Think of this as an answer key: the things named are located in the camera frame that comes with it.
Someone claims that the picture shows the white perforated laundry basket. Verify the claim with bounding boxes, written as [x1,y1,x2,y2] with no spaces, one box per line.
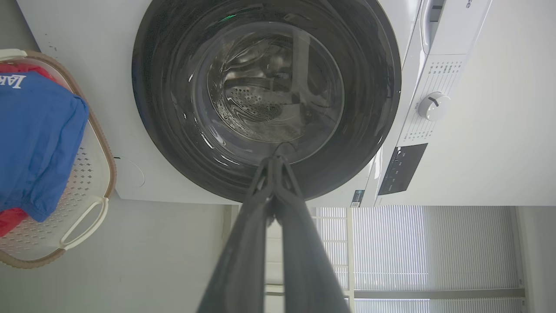
[0,49,117,269]

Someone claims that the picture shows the white detergent drawer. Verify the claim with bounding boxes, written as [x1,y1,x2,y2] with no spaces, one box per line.
[420,0,448,56]

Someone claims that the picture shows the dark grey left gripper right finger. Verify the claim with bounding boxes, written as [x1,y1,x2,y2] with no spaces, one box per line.
[273,155,351,313]

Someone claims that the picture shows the white front-load washing machine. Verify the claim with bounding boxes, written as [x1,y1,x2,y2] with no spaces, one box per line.
[17,0,556,207]

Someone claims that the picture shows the white washer control dial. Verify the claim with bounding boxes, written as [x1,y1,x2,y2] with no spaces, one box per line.
[418,92,451,122]

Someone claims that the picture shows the black washer display panel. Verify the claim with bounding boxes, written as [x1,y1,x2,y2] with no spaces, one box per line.
[377,143,428,196]

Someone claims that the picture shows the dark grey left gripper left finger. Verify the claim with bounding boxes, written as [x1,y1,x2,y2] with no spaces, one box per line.
[196,157,276,313]

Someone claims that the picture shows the blue garment with white lettering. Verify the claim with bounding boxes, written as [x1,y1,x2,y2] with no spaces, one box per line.
[0,72,90,223]

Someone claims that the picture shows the white window blinds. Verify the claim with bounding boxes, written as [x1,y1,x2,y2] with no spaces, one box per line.
[311,206,524,313]

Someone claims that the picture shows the red garment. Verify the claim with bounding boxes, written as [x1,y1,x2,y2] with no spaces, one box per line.
[0,62,61,238]

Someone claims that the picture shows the round dark glass washer door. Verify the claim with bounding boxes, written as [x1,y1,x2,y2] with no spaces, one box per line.
[132,0,402,203]

